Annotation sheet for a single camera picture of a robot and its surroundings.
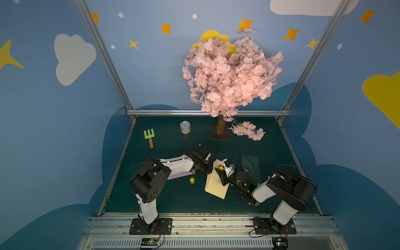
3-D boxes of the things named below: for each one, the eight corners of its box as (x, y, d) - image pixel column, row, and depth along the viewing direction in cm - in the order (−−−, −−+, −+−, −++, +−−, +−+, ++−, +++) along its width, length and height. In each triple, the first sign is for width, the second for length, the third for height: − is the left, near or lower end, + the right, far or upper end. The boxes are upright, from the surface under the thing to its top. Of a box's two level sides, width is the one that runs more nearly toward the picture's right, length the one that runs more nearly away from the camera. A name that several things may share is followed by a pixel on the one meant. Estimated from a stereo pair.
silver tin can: (179, 134, 113) (179, 129, 109) (180, 125, 118) (180, 121, 114) (190, 134, 113) (190, 129, 109) (191, 125, 118) (190, 121, 114)
